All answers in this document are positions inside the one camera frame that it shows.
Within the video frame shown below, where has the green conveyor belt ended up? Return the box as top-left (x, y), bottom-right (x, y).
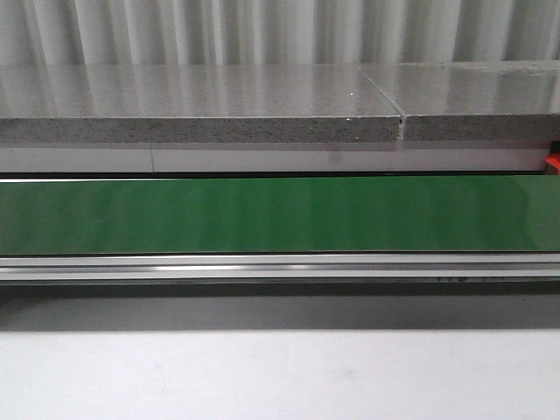
top-left (1, 175), bottom-right (559, 256)

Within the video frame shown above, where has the grey stone counter slab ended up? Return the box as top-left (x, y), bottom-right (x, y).
top-left (1, 61), bottom-right (559, 144)

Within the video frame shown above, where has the red plastic object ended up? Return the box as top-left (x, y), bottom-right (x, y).
top-left (545, 141), bottom-right (560, 175)

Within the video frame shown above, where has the white pleated curtain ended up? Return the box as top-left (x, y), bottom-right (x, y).
top-left (1, 1), bottom-right (559, 66)

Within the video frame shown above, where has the aluminium conveyor side rail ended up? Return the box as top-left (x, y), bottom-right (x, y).
top-left (1, 252), bottom-right (559, 295)

